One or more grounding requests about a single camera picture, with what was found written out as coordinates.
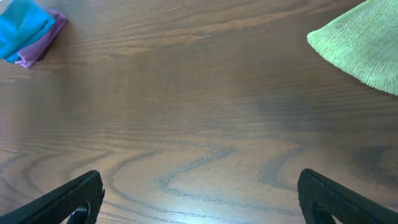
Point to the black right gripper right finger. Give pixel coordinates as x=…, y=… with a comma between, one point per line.
x=323, y=200

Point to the folded purple cloth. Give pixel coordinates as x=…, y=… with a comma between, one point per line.
x=36, y=52

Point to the lower green cloth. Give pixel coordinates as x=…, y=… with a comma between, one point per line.
x=363, y=43

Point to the blue cloth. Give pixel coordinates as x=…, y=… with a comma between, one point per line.
x=22, y=23

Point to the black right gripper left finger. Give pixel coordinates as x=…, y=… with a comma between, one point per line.
x=78, y=201

